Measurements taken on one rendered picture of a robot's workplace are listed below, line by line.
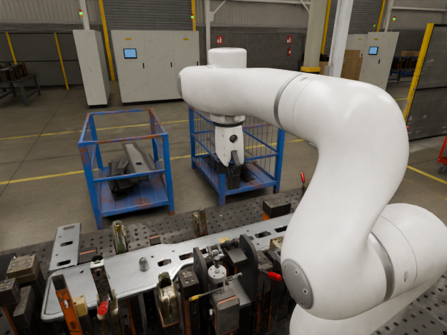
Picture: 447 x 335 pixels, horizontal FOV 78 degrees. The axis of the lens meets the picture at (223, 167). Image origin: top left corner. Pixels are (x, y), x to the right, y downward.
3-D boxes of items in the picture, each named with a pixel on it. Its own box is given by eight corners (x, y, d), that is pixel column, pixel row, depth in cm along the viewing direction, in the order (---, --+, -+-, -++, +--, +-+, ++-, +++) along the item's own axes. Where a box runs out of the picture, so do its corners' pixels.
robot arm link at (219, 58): (214, 114, 60) (251, 110, 64) (213, 48, 55) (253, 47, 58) (201, 106, 67) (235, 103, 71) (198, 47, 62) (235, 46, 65)
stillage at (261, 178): (191, 167, 423) (187, 105, 383) (238, 159, 450) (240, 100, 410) (220, 207, 322) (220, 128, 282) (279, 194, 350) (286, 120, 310)
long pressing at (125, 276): (337, 199, 151) (338, 196, 151) (372, 221, 132) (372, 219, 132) (48, 274, 103) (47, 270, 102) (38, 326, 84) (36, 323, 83)
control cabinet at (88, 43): (94, 94, 985) (80, 16, 882) (110, 93, 1000) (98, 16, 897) (87, 108, 778) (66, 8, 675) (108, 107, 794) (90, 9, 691)
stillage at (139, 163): (101, 179, 386) (87, 112, 346) (159, 171, 411) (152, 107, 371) (98, 230, 284) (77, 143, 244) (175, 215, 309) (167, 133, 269)
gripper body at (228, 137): (249, 121, 63) (248, 166, 68) (235, 111, 72) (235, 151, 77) (218, 124, 61) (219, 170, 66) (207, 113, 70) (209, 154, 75)
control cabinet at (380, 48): (355, 91, 1039) (370, 17, 936) (366, 90, 1057) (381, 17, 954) (373, 95, 971) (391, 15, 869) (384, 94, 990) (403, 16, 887)
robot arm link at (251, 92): (233, 145, 39) (175, 104, 64) (322, 130, 45) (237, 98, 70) (233, 78, 35) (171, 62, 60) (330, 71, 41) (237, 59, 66)
